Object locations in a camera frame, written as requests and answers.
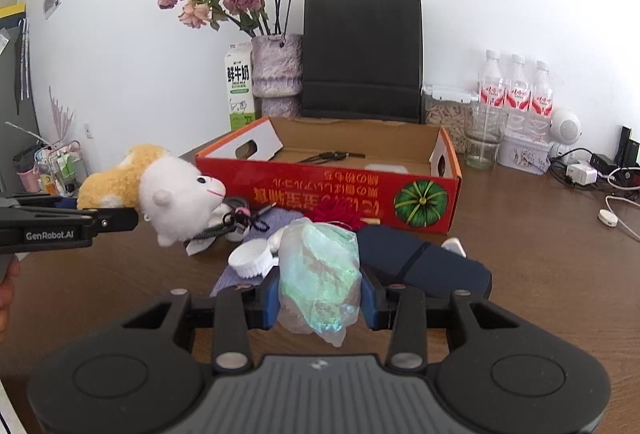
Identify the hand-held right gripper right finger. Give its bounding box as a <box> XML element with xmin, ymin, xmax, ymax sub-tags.
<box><xmin>360</xmin><ymin>275</ymin><xmax>521</xmax><ymax>376</ymax></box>

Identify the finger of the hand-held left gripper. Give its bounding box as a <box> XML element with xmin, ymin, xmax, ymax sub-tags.
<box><xmin>75</xmin><ymin>207</ymin><xmax>139</xmax><ymax>233</ymax></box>

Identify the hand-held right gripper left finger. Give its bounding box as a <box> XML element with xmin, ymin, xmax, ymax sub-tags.
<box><xmin>121</xmin><ymin>275</ymin><xmax>279</xmax><ymax>376</ymax></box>

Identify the white ridged jar lid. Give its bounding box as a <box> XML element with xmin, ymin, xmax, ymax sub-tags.
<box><xmin>228</xmin><ymin>241</ymin><xmax>278</xmax><ymax>278</ymax></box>

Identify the iridescent plastic wrap bundle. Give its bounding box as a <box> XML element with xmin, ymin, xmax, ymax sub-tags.
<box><xmin>277</xmin><ymin>219</ymin><xmax>362</xmax><ymax>347</ymax></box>

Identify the white and yellow plush toy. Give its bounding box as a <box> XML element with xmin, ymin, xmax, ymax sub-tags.
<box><xmin>77</xmin><ymin>144</ymin><xmax>228</xmax><ymax>249</ymax></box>

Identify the navy blue pouch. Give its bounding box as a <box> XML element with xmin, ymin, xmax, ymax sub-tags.
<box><xmin>357</xmin><ymin>225</ymin><xmax>493</xmax><ymax>299</ymax></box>

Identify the red cardboard box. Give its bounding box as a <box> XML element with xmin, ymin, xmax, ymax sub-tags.
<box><xmin>195</xmin><ymin>115</ymin><xmax>463</xmax><ymax>235</ymax></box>

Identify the clear pellet storage container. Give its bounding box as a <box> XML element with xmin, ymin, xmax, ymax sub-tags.
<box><xmin>421</xmin><ymin>84</ymin><xmax>481</xmax><ymax>153</ymax></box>

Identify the person's left hand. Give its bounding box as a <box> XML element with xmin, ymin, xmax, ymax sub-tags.
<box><xmin>0</xmin><ymin>259</ymin><xmax>20</xmax><ymax>342</ymax></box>

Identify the pink cup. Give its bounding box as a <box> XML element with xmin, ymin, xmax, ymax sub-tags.
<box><xmin>16</xmin><ymin>166</ymin><xmax>41</xmax><ymax>192</ymax></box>

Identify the purple cloth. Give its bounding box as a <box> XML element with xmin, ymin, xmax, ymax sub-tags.
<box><xmin>210</xmin><ymin>206</ymin><xmax>311</xmax><ymax>297</ymax></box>

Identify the red yarn flower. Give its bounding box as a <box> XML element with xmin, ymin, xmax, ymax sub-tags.
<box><xmin>312</xmin><ymin>195</ymin><xmax>368</xmax><ymax>231</ymax></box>

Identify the dark grey cabinet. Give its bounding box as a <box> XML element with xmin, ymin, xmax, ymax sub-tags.
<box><xmin>0</xmin><ymin>0</ymin><xmax>41</xmax><ymax>185</ymax></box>

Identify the white green milk carton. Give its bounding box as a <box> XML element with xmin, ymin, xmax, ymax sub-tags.
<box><xmin>223</xmin><ymin>42</ymin><xmax>256</xmax><ymax>132</ymax></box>

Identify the clear glass cup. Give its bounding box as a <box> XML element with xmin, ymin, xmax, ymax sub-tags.
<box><xmin>463</xmin><ymin>106</ymin><xmax>510</xmax><ymax>171</ymax></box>

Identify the white printed tin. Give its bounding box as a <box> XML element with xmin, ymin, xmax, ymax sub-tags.
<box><xmin>496</xmin><ymin>131</ymin><xmax>553</xmax><ymax>175</ymax></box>

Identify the purple fuzzy vase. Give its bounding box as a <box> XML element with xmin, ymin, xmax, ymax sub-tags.
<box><xmin>250</xmin><ymin>34</ymin><xmax>306</xmax><ymax>119</ymax></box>

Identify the black paper bag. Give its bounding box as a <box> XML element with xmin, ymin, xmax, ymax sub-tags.
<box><xmin>299</xmin><ymin>0</ymin><xmax>423</xmax><ymax>125</ymax></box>

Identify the red label water bottle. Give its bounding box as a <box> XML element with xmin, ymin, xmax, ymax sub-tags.
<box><xmin>530</xmin><ymin>60</ymin><xmax>557</xmax><ymax>139</ymax></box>
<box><xmin>505</xmin><ymin>54</ymin><xmax>532</xmax><ymax>137</ymax></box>
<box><xmin>477</xmin><ymin>50</ymin><xmax>508</xmax><ymax>135</ymax></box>

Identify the white charger plug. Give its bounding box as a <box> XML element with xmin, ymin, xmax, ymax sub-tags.
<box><xmin>566</xmin><ymin>162</ymin><xmax>598</xmax><ymax>187</ymax></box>

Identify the white round speaker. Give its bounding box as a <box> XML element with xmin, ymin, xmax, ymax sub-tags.
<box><xmin>550</xmin><ymin>110</ymin><xmax>583</xmax><ymax>147</ymax></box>

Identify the black power adapter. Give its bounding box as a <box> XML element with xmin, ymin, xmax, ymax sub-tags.
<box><xmin>590</xmin><ymin>154</ymin><xmax>618</xmax><ymax>175</ymax></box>

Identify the black upright device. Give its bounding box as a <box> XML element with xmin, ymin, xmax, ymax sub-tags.
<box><xmin>618</xmin><ymin>126</ymin><xmax>640</xmax><ymax>167</ymax></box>

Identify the wire basket rack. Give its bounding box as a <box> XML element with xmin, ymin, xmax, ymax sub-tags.
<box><xmin>32</xmin><ymin>141</ymin><xmax>88</xmax><ymax>197</ymax></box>

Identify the black cord with pink bead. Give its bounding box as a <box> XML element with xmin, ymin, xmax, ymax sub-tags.
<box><xmin>187</xmin><ymin>206</ymin><xmax>271</xmax><ymax>257</ymax></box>

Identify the black cable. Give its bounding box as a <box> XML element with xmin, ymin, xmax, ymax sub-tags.
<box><xmin>300</xmin><ymin>151</ymin><xmax>368</xmax><ymax>165</ymax></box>

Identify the white cable with round switch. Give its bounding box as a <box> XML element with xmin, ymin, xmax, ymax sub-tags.
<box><xmin>597</xmin><ymin>195</ymin><xmax>640</xmax><ymax>229</ymax></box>

